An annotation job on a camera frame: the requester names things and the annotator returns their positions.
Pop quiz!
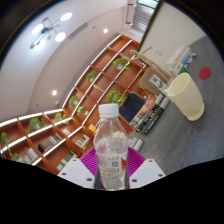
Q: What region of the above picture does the stack of white boxes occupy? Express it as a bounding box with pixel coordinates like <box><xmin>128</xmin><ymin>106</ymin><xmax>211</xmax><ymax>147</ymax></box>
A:
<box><xmin>166</xmin><ymin>44</ymin><xmax>194</xmax><ymax>66</ymax></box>

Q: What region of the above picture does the black curtain track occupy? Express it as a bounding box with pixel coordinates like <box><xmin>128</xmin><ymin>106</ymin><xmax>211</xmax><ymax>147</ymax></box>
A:
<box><xmin>125</xmin><ymin>2</ymin><xmax>138</xmax><ymax>26</ymax></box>

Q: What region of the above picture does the grey curtain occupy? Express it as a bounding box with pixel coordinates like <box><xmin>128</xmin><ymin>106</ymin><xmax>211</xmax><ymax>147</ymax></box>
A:
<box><xmin>128</xmin><ymin>3</ymin><xmax>156</xmax><ymax>33</ymax></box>

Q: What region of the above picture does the small green white box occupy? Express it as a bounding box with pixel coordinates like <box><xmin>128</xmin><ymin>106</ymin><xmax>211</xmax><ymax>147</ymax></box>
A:
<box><xmin>168</xmin><ymin>60</ymin><xmax>189</xmax><ymax>76</ymax></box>

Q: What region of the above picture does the wooden shelf unit with books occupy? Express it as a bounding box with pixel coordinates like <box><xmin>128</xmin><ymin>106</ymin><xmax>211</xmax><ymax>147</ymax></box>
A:
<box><xmin>0</xmin><ymin>33</ymin><xmax>151</xmax><ymax>174</ymax></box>

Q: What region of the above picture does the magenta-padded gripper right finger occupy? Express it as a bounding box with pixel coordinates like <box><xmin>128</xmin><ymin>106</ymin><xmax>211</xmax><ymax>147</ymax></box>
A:
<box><xmin>127</xmin><ymin>147</ymin><xmax>167</xmax><ymax>190</ymax></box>

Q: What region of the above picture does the tall green white carton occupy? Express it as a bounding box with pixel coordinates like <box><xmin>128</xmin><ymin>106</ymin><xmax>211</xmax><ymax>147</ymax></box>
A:
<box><xmin>148</xmin><ymin>73</ymin><xmax>169</xmax><ymax>98</ymax></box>

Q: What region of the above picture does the tan chair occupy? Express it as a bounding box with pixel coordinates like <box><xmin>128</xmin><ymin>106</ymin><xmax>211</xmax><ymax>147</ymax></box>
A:
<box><xmin>138</xmin><ymin>66</ymin><xmax>168</xmax><ymax>98</ymax></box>

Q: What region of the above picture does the ceiling lamp with round lights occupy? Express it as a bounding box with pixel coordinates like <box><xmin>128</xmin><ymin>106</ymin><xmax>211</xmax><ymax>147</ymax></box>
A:
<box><xmin>29</xmin><ymin>12</ymin><xmax>74</xmax><ymax>51</ymax></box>

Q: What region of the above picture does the ceiling air vent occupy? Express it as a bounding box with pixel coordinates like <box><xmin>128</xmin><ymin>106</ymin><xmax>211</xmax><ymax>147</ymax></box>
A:
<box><xmin>68</xmin><ymin>22</ymin><xmax>89</xmax><ymax>41</ymax></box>

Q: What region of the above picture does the clear plastic water bottle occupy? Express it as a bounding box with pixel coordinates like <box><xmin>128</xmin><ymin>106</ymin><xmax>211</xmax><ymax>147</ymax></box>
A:
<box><xmin>92</xmin><ymin>103</ymin><xmax>130</xmax><ymax>192</ymax></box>

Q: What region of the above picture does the flat round red coaster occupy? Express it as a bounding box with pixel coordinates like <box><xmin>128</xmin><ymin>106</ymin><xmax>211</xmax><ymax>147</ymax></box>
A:
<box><xmin>198</xmin><ymin>66</ymin><xmax>212</xmax><ymax>81</ymax></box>

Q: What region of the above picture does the cream plastic cup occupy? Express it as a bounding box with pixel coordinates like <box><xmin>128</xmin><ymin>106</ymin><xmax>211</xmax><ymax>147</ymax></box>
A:
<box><xmin>165</xmin><ymin>72</ymin><xmax>205</xmax><ymax>122</ymax></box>

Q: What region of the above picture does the window with black frame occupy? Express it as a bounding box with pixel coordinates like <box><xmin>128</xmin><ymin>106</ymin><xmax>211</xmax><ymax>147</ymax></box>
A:
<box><xmin>137</xmin><ymin>0</ymin><xmax>161</xmax><ymax>9</ymax></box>

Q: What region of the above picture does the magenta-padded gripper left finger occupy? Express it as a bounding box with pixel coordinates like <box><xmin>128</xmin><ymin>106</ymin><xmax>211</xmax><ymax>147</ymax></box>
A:
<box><xmin>57</xmin><ymin>148</ymin><xmax>99</xmax><ymax>190</ymax></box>

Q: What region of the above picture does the chair with dark jacket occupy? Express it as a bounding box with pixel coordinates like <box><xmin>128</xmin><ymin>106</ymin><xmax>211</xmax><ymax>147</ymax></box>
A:
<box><xmin>118</xmin><ymin>92</ymin><xmax>147</xmax><ymax>124</ymax></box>

